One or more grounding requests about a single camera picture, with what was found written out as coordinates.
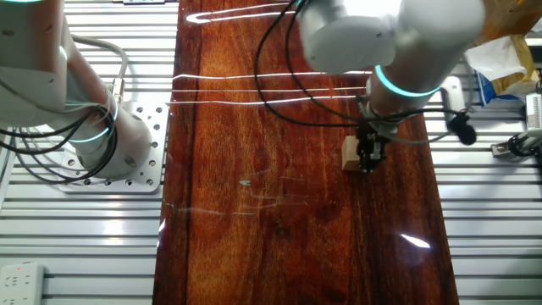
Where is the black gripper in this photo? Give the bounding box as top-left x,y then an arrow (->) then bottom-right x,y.
354,123 -> 387,174

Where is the small tan wooden block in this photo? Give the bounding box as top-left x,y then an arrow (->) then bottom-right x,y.
341,135 -> 363,172

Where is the glossy wood-grain mat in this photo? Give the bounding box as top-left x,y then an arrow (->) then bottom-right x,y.
152,0 -> 461,305

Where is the white yellow blue paper bag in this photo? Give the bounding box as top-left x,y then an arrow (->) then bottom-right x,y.
463,33 -> 541,108

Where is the brown cardboard box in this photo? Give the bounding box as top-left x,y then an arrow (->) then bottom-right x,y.
473,0 -> 542,46

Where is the white power strip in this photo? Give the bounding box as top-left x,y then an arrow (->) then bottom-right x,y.
0,262 -> 46,305

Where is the black cable with thick plug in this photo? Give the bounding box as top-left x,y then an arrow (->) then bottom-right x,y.
283,0 -> 478,147

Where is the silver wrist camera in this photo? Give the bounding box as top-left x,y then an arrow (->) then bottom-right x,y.
438,75 -> 467,124

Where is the thin black cable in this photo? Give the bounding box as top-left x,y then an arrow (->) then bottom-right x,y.
252,0 -> 360,128

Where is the camera mount with black knob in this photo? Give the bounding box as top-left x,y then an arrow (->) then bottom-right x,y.
490,128 -> 542,158

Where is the silver labelled depth camera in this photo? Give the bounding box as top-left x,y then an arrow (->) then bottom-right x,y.
524,92 -> 542,130

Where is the black looped cable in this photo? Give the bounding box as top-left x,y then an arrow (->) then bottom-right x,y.
10,105 -> 119,186

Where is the grey cable with metal connector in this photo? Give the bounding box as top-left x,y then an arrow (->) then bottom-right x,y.
69,35 -> 130,105

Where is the long black cable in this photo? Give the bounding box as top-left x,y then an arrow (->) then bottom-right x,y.
0,108 -> 101,164

